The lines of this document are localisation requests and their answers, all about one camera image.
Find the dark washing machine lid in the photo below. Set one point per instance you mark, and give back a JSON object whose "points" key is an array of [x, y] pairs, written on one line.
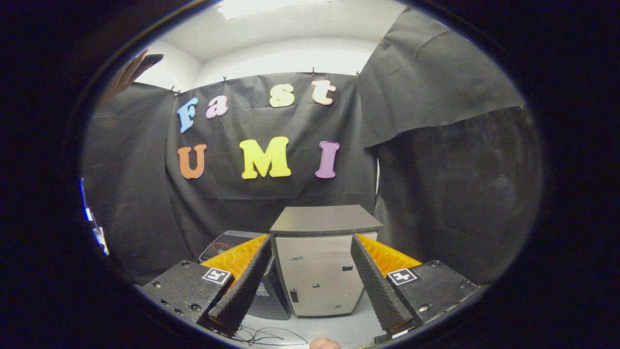
{"points": [[230, 239]]}

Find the beige cabinet with dark top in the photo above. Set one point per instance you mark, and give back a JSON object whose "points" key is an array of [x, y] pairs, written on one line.
{"points": [[319, 271]]}

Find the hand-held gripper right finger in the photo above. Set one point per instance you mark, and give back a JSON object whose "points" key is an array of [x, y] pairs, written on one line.
{"points": [[375, 286]]}

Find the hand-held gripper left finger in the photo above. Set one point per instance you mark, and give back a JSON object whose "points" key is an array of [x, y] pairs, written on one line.
{"points": [[247, 286]]}

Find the grey washing machine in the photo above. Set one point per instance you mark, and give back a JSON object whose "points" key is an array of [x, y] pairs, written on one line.
{"points": [[272, 303]]}

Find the black backdrop cloth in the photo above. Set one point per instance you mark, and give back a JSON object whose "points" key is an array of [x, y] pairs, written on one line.
{"points": [[252, 194]]}

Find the white and blue equipment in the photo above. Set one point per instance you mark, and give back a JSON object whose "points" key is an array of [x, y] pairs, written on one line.
{"points": [[97, 228]]}

